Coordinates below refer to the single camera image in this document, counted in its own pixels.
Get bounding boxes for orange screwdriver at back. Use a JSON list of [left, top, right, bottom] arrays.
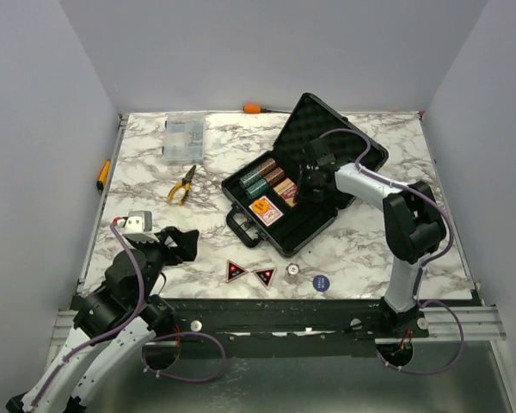
[[243, 104, 291, 114]]

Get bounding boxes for green chip stack front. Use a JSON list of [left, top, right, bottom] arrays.
[[246, 178, 270, 199]]

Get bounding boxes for clear plastic screw box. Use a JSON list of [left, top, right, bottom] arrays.
[[163, 113, 206, 164]]

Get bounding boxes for left all-in triangle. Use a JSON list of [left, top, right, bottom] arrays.
[[226, 260, 248, 283]]

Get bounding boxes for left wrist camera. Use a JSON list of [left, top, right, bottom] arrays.
[[114, 210, 158, 243]]

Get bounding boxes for brown chip stack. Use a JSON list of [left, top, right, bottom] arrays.
[[256, 158, 277, 177], [264, 168, 286, 187]]

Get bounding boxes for orange tool at left edge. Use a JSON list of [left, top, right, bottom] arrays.
[[96, 160, 111, 193]]

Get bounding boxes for black poker set case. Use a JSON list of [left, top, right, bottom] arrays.
[[221, 93, 389, 257]]

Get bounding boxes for brown chip stack front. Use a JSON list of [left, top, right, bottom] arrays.
[[264, 168, 286, 187]]

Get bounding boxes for brown chip stack rear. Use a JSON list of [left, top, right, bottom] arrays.
[[256, 158, 277, 177]]

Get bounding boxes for green chip stack rear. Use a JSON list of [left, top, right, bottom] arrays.
[[239, 169, 262, 188]]

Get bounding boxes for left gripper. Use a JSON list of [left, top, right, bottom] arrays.
[[132, 225, 200, 305]]

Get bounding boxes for green chip stack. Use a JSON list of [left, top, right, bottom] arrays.
[[246, 178, 270, 199], [239, 169, 262, 188]]

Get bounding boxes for yellow handled pliers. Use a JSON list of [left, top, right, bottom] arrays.
[[167, 164, 197, 206]]

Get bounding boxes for blue small blind button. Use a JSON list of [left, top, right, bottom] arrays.
[[312, 274, 330, 293]]

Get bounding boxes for right all-in triangle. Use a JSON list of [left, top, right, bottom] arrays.
[[254, 268, 276, 289]]

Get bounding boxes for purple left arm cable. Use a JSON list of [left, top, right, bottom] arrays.
[[29, 219, 227, 410]]

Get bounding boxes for white poker chip stack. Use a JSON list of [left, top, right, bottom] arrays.
[[284, 263, 300, 284]]

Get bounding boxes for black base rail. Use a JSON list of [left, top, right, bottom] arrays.
[[141, 295, 427, 358]]

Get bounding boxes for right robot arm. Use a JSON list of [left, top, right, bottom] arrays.
[[297, 163, 454, 337]]

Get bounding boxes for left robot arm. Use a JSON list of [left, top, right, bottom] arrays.
[[6, 217, 199, 412]]

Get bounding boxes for all-in triangle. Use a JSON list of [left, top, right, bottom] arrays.
[[226, 260, 248, 283], [254, 268, 276, 289]]

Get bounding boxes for red playing card deck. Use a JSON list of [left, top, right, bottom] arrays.
[[249, 196, 284, 227]]

